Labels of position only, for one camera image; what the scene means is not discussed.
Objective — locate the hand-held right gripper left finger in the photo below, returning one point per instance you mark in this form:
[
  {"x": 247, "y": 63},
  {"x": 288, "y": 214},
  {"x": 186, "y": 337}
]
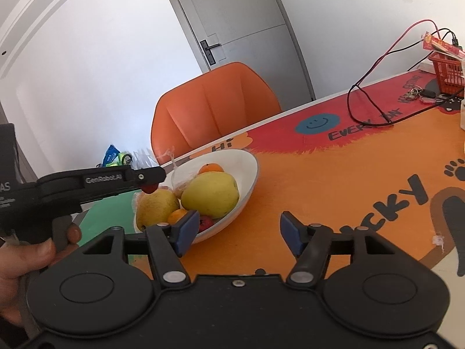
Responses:
[{"x": 187, "y": 231}]

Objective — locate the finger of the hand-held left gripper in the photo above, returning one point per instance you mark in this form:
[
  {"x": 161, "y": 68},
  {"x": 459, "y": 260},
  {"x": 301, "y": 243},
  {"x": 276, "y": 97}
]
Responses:
[{"x": 149, "y": 176}]

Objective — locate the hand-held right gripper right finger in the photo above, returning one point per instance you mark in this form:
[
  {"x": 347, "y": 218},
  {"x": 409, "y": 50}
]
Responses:
[{"x": 292, "y": 232}]

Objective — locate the tiny red small fruit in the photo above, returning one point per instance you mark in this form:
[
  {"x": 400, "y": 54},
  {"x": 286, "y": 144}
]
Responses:
[{"x": 149, "y": 188}]

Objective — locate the orange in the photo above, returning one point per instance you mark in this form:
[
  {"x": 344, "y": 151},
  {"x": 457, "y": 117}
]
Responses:
[
  {"x": 211, "y": 169},
  {"x": 177, "y": 216}
]

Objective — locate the large red small fruit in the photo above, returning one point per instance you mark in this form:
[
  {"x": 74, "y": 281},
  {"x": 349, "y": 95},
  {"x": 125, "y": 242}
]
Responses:
[{"x": 206, "y": 222}]

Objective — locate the yellow pear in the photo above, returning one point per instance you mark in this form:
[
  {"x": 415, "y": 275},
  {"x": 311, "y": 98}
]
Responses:
[{"x": 156, "y": 207}]

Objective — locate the green-yellow pear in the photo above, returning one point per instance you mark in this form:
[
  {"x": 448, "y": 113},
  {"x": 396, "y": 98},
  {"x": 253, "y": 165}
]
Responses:
[{"x": 210, "y": 194}]

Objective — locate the white ceramic bowl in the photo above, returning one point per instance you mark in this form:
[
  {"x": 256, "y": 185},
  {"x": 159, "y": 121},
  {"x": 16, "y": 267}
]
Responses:
[{"x": 243, "y": 167}]

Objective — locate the person's left hand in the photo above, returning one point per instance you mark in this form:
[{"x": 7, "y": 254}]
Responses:
[{"x": 21, "y": 261}]

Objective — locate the white plastic bag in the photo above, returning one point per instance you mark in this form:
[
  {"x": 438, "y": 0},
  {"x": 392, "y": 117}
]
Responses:
[{"x": 143, "y": 158}]

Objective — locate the black metal shoe rack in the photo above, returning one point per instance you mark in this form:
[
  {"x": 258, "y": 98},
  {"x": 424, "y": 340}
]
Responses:
[{"x": 127, "y": 158}]

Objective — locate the green packet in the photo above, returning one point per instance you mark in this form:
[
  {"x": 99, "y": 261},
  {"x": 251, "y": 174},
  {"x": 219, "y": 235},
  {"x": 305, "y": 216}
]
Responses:
[{"x": 121, "y": 159}]

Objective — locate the grey side door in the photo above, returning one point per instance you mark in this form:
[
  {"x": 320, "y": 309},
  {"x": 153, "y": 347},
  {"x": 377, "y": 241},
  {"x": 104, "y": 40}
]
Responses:
[{"x": 25, "y": 167}]

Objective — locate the blue packet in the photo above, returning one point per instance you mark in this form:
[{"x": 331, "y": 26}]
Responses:
[{"x": 110, "y": 156}]

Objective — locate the orange chair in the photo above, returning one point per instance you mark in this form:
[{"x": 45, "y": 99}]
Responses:
[{"x": 218, "y": 105}]

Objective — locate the white paper scrap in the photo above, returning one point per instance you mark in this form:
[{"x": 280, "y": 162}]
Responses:
[{"x": 439, "y": 243}]

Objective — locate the bunch of keys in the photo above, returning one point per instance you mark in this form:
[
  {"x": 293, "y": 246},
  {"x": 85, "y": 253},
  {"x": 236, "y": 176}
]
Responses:
[{"x": 417, "y": 94}]

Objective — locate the tall ribbed glass cup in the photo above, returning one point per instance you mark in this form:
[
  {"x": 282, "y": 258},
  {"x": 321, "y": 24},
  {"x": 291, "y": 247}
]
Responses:
[{"x": 462, "y": 116}]

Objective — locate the red plastic basket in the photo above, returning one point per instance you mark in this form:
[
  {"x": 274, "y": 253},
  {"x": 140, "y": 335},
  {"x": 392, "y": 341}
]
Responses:
[{"x": 448, "y": 76}]

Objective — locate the red snack packet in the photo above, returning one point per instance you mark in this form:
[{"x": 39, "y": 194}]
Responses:
[{"x": 441, "y": 45}]

